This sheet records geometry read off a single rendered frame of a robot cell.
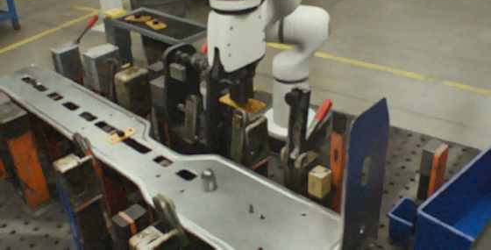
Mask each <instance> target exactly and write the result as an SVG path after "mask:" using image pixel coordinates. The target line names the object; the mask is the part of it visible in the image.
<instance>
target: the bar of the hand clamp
mask: <svg viewBox="0 0 491 250"><path fill-rule="evenodd" d="M310 94H311V89H306V88H304V87H302V86H299V85H296V86H294V87H293V88H291V92H288V93H286V94H285V96H284V101H285V103H286V104H287V105H288V106H289V115H288V133H287V143H286V152H285V161H284V162H285V163H290V162H291V161H292V160H291V159H292V158H290V154H291V153H292V151H293V149H294V146H296V153H295V168H298V167H297V160H298V157H300V155H302V154H304V148H305V141H306V133H307V125H308V117H309V109H310Z"/></svg>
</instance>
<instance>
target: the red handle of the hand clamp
mask: <svg viewBox="0 0 491 250"><path fill-rule="evenodd" d="M332 105H333V104H332V101H331V100H330V99H327V100H326V99H324V101H323V103H322V104H321V106H320V108H318V110H317V113H316V115H315V117H313V120H312V121H311V123H310V125H309V126H308V128H307V133H306V141H305V146H306V145H308V143H309V141H310V139H311V138H312V136H313V134H314V133H315V132H316V129H317V128H318V126H319V125H320V124H321V123H322V122H323V120H324V119H325V117H326V114H327V113H328V111H329V110H330V108H331V107H332ZM295 153H296V146H295V148H294V149H293V151H292V153H291V154H290V158H292V159H291V160H294V161H295Z"/></svg>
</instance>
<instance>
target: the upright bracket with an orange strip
mask: <svg viewBox="0 0 491 250"><path fill-rule="evenodd" d="M345 127H346V115H345V114H344V113H342V112H339V111H335V110H334V111H332V126H331V164H330V171H331V188H330V194H329V195H328V209H329V210H333V211H335V212H336V213H338V214H340V215H342V200H343V182H344V169H345V147H346V132H345Z"/></svg>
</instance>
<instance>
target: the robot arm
mask: <svg viewBox="0 0 491 250"><path fill-rule="evenodd" d="M260 1H261V0H210V6H211V7H212V8H213V11H211V12H210V14H209V19H208V29H207V47H208V59H209V64H210V66H212V67H214V69H213V74H212V76H213V77H214V78H216V79H218V80H225V81H226V82H228V89H229V98H230V100H231V101H233V102H235V103H237V104H243V103H244V102H245V101H244V95H245V96H248V98H250V99H253V98H254V85H253V78H254V76H255V69H256V67H257V66H258V64H259V62H260V61H261V60H262V59H263V58H264V57H265V51H266V42H268V43H276V44H290V45H298V46H296V47H293V48H290V49H288V50H285V51H283V52H280V53H278V54H277V55H276V56H275V57H274V58H273V63H272V79H273V108H271V109H270V110H268V112H267V113H266V114H265V116H266V117H268V125H267V127H268V132H269V133H271V134H274V135H277V136H280V137H283V138H287V133H288V115H289V106H288V105H287V104H286V103H285V101H284V96H285V94H286V93H288V92H291V88H293V87H294V86H296V85H299V86H302V87H304V88H306V89H308V88H309V79H310V61H311V59H312V57H313V54H314V53H315V52H316V51H318V50H319V49H320V48H321V47H322V46H323V44H324V42H326V40H327V39H328V38H329V36H330V31H331V19H330V17H329V15H328V14H327V13H326V11H325V10H323V9H321V8H318V7H315V6H303V5H299V4H300V2H301V1H302V0H265V2H264V3H263V4H262V5H261V6H260V5H259V3H260ZM231 71H232V72H233V75H232V74H231ZM240 72H241V74H240Z"/></svg>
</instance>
